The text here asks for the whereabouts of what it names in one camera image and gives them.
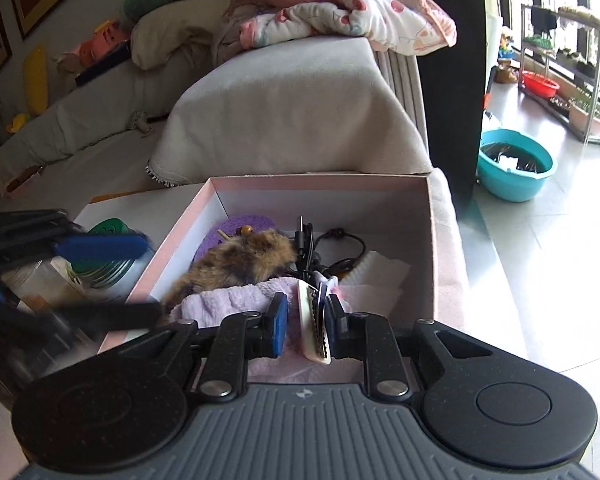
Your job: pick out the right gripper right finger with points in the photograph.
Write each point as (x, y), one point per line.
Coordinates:
(369, 339)

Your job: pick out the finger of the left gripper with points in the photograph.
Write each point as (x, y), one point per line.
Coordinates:
(102, 248)
(98, 317)

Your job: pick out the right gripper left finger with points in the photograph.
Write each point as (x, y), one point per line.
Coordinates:
(240, 338)

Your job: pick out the purple fluffy scrunchie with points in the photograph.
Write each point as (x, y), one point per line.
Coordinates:
(209, 308)

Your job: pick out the cream black hair clip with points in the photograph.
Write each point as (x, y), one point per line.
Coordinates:
(314, 339)

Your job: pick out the calico fur scrunchie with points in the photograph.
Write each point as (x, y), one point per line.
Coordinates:
(242, 260)

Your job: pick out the black hair claw clip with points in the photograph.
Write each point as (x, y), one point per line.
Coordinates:
(304, 246)

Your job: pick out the green lid glass jar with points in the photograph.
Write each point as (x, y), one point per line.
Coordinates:
(110, 280)

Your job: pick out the white tissue paper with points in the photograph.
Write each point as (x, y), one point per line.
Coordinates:
(374, 285)

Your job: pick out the purple round pad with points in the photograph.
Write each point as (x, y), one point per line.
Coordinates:
(235, 232)

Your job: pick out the pink storage box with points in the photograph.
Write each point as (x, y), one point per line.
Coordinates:
(384, 222)

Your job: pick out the yellow plush toy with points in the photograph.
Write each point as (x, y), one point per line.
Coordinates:
(35, 86)

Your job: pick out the pink orange plush toy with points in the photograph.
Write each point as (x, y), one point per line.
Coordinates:
(106, 38)

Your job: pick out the beige pillow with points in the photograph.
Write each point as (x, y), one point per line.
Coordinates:
(192, 24)

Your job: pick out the grey covered sofa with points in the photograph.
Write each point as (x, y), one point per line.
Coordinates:
(305, 107)

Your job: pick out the teal plastic basin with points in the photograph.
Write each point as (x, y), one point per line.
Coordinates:
(512, 166)

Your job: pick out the pink floral blanket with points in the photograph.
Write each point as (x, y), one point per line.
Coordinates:
(407, 27)

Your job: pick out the red plastic basin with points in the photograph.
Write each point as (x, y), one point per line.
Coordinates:
(539, 85)

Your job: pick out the metal plant shelf rack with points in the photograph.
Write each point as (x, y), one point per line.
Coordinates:
(564, 45)

